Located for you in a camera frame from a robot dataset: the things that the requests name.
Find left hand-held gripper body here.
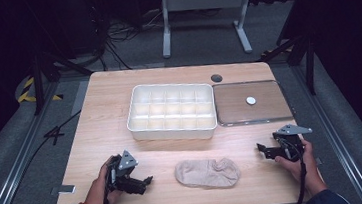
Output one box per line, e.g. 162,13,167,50
103,148,142,194

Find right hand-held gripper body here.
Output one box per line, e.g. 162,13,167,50
266,122,316,166

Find beige sock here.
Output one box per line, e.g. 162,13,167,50
173,155,242,194

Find white divided storage box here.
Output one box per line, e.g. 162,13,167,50
122,77,220,147

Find person's left hand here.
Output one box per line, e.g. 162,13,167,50
79,154,126,204

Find person's right hand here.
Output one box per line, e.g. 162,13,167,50
272,137,329,201

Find clear lid with white knob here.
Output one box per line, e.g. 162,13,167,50
211,76,295,129

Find black tripod stand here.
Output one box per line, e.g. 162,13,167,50
27,44,97,117
255,32,321,101

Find yellow black floor tape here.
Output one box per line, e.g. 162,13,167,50
14,73,65,106

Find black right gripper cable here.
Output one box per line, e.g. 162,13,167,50
277,134,311,204

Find aluminium floor rail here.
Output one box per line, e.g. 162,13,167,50
0,78,73,204
290,58,362,204

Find thin black floor cable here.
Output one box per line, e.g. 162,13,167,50
19,109,88,171

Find grey table cable grommet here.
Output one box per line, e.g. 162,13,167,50
210,73,224,84

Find bundle of black floor cables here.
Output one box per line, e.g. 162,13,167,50
94,11,169,73

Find grey metal desk frame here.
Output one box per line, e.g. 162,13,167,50
156,0,260,64

